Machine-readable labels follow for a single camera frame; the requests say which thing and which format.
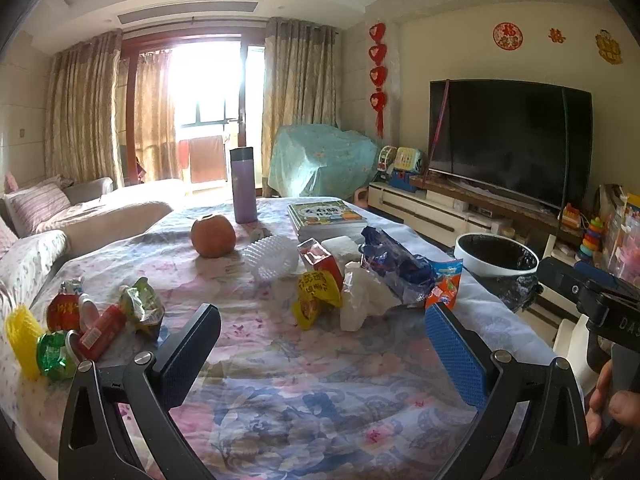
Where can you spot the yellow foam fruit net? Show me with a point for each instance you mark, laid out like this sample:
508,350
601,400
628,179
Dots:
22,340

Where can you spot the white-rimmed bin with black bag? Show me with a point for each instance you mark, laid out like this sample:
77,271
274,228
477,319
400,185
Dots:
465,256

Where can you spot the red and white snack packet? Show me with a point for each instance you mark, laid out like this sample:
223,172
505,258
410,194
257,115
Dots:
62,310

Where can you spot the stack of picture books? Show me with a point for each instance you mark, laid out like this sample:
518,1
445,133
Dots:
320,212

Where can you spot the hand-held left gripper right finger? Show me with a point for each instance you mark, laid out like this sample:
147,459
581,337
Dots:
455,355

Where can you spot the orange snack packet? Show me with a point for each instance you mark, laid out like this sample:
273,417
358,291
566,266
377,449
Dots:
445,285

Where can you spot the red character wall sticker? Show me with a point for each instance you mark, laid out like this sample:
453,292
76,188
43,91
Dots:
556,35

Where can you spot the red tube packet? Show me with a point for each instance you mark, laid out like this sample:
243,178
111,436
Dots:
102,332

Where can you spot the red and white carton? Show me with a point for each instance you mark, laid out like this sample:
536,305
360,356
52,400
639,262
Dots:
320,260

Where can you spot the orange toy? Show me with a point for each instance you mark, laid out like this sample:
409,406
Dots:
571,217

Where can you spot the blue toy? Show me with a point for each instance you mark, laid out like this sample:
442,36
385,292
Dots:
404,181

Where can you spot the purple thermos bottle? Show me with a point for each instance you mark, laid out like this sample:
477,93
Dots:
243,190

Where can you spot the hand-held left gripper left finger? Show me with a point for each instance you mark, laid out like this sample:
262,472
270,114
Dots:
187,355

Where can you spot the round red wall sticker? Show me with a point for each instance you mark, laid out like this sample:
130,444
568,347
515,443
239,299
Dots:
507,36

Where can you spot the white foam block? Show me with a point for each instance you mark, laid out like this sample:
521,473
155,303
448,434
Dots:
340,247

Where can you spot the white plastic bag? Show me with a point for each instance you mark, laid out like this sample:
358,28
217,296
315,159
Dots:
362,295

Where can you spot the gold and red wall sticker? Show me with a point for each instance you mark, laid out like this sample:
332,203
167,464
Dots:
608,46

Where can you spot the white chair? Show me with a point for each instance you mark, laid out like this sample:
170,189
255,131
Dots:
570,345

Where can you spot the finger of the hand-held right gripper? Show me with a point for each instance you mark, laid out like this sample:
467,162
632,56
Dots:
560,280
600,274

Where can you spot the teal cloth-covered furniture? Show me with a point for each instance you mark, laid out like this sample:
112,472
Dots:
320,160

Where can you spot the yellow snack wrapper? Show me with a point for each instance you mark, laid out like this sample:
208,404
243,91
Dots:
315,295

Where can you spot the plastic bag of toys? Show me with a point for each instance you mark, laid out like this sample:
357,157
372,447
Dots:
620,230

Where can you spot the beige patterned curtain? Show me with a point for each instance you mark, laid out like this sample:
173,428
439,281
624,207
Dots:
82,110
300,75
152,115

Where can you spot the red heart hanging decoration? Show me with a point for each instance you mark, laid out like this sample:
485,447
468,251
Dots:
378,55

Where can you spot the light sofa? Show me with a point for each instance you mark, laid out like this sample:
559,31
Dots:
115,210

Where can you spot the black flat-screen television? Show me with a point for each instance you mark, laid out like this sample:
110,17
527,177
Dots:
510,140

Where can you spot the orange fruit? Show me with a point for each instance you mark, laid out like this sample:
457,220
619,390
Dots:
212,237

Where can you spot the blue plastic wrapper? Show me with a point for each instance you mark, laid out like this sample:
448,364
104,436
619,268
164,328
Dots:
395,265

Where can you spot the pink striped pillow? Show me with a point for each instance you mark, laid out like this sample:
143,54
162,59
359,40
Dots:
37,207

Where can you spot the pink stick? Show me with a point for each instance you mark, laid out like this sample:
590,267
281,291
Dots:
437,125

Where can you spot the white television cabinet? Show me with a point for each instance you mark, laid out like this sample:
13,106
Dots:
415,210

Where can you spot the green jelly cup wrapper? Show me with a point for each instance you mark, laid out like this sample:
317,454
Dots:
142,302

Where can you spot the yellow teal toy box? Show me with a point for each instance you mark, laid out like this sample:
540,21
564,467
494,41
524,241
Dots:
410,160

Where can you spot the green yellow toy wheel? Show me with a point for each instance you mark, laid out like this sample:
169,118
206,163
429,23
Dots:
386,160

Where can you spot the pink kettlebell toy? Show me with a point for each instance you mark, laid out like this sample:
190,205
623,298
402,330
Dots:
360,196

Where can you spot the green foil wrapper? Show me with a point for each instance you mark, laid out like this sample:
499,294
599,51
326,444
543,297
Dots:
52,357

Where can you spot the small white cup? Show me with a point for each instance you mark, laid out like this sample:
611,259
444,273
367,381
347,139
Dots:
89,312

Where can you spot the person's right hand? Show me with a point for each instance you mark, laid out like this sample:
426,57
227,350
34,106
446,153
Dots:
625,407

